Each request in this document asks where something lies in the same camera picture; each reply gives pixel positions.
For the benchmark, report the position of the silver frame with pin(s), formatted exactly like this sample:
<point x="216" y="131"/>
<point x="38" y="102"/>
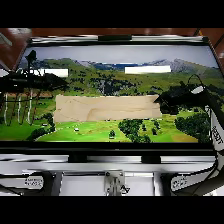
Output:
<point x="113" y="166"/>

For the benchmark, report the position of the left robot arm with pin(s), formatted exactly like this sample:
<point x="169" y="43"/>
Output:
<point x="30" y="81"/>

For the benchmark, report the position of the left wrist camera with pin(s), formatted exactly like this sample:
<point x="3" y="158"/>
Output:
<point x="31" y="57"/>

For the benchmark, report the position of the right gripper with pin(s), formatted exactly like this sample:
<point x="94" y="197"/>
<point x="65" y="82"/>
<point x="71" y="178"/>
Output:
<point x="168" y="100"/>

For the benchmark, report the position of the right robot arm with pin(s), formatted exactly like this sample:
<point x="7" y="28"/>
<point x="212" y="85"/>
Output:
<point x="216" y="133"/>

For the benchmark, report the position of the beige shirt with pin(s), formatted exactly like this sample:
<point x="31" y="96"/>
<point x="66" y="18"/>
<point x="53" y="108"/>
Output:
<point x="106" y="108"/>

